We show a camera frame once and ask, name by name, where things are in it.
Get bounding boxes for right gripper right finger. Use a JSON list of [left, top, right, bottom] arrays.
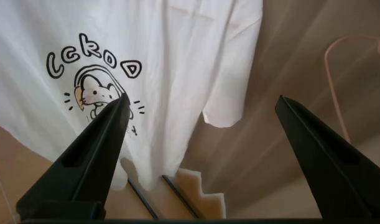
[[275, 95, 380, 218]]

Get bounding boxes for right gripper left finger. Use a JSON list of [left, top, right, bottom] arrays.
[[16, 93, 131, 220]]

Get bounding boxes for white t-shirt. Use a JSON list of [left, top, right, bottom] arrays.
[[0, 0, 264, 192]]

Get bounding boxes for pink clothes hanger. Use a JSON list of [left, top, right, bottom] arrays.
[[323, 34, 380, 144]]

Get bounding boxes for black clothes rack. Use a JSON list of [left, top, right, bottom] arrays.
[[126, 174, 200, 220]]

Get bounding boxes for beige curtain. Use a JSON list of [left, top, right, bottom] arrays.
[[179, 0, 380, 219]]

